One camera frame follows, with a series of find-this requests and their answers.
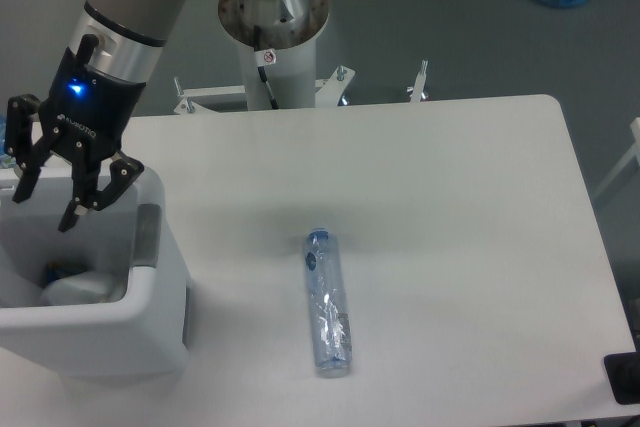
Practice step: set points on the colourful snack wrapper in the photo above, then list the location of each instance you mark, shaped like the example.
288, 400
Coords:
55, 271

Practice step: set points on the white frame at right edge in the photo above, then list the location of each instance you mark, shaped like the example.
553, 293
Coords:
625, 168

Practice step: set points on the crushed clear plastic bottle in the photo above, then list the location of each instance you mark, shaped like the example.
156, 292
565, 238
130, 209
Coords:
327, 305

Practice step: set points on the white plastic trash can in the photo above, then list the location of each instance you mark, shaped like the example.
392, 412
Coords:
144, 332

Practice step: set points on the black device at table edge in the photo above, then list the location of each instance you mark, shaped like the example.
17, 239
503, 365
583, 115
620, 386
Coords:
623, 373

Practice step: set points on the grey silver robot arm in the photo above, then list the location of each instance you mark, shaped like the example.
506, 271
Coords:
129, 36

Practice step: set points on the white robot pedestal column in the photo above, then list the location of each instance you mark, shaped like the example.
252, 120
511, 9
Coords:
280, 62

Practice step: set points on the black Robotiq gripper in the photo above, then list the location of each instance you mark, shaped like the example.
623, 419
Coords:
82, 120

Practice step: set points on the blue labelled bottle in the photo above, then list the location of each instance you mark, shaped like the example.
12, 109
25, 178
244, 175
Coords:
6, 160

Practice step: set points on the white paper bag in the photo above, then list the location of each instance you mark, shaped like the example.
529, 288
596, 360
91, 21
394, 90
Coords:
86, 288

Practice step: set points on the white metal base frame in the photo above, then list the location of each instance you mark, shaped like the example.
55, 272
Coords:
328, 92

